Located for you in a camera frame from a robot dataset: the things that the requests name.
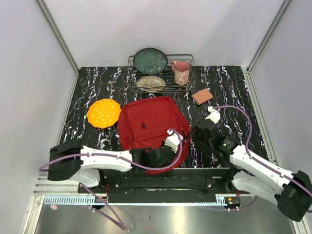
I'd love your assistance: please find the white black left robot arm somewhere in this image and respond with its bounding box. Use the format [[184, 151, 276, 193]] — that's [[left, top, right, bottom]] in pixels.
[[46, 144, 181, 193]]

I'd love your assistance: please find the pink patterned mug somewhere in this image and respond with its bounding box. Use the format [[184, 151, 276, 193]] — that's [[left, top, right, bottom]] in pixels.
[[171, 61, 191, 85]]

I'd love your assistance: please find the red backpack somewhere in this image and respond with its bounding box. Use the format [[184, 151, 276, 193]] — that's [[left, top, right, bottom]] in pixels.
[[117, 96, 198, 176]]

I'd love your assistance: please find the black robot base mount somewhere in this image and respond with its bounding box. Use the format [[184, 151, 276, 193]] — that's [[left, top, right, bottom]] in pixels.
[[90, 168, 237, 204]]

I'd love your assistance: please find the beige patterned small plate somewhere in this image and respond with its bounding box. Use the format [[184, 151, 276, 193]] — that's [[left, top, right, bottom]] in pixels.
[[136, 76, 166, 93]]

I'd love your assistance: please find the black wire dish rack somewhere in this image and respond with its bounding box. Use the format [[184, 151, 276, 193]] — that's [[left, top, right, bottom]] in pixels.
[[126, 54, 196, 94]]

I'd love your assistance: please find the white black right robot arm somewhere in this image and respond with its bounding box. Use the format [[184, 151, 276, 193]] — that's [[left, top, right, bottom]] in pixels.
[[194, 118, 312, 222]]

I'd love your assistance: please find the orange dotted plate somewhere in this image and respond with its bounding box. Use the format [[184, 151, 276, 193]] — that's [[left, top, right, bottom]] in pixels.
[[87, 98, 121, 129]]

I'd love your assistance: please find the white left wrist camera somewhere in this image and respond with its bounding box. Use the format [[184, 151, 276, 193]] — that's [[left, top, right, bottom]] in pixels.
[[164, 130, 183, 153]]

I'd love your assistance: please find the dark teal plate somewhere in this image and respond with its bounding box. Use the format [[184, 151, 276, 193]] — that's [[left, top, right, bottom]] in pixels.
[[133, 48, 168, 75]]

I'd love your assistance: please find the aluminium frame rail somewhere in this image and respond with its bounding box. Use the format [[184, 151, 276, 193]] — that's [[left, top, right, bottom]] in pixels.
[[35, 0, 79, 74]]

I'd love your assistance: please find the pink leather wallet notebook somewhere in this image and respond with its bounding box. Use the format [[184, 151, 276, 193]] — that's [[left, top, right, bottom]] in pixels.
[[192, 89, 213, 105]]

